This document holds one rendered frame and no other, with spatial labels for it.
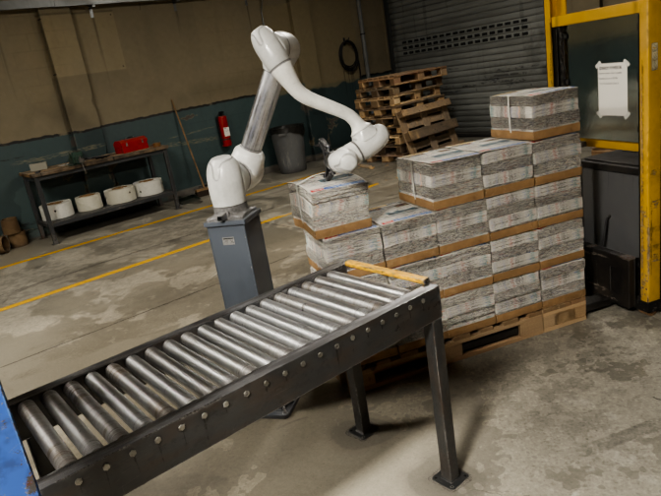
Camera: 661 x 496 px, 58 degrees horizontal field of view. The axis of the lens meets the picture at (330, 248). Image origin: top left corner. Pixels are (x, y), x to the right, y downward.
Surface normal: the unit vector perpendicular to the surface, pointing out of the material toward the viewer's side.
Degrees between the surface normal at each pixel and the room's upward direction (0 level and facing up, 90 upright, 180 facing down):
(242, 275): 90
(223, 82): 90
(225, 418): 90
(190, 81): 90
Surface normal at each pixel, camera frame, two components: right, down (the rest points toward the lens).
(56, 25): 0.63, 0.13
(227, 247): -0.25, 0.32
